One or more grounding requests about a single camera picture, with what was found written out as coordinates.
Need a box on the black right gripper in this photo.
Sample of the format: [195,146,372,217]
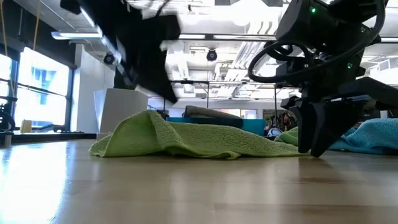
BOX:
[275,0,389,158]

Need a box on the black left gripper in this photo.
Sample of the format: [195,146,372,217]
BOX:
[60,0,181,104]

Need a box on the green towel with white label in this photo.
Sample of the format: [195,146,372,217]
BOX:
[273,126,300,147]

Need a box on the light blue microfiber towel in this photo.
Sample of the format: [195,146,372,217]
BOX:
[328,118,398,156]

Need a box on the grey microfiber towel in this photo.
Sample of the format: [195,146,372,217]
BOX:
[183,105,244,121]

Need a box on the lime green microfiber towel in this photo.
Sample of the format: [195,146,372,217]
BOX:
[89,109,308,160]

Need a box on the white plant pot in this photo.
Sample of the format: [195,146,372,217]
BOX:
[93,88,149,141]

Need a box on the blue plastic bin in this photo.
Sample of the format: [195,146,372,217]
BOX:
[167,116,267,137]

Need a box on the long ceiling light strip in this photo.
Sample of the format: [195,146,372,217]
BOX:
[51,30,277,41]

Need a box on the large bright window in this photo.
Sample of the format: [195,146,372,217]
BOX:
[0,46,71,131]

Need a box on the small yellow box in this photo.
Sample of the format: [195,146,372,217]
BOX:
[20,119,33,134]

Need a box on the black background table frame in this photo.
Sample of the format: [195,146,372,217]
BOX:
[174,80,210,109]

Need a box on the black right camera cable loop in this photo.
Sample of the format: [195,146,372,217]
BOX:
[248,0,388,84]

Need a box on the yellow hanging cable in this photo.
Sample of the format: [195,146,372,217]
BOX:
[32,0,43,50]
[0,0,9,57]

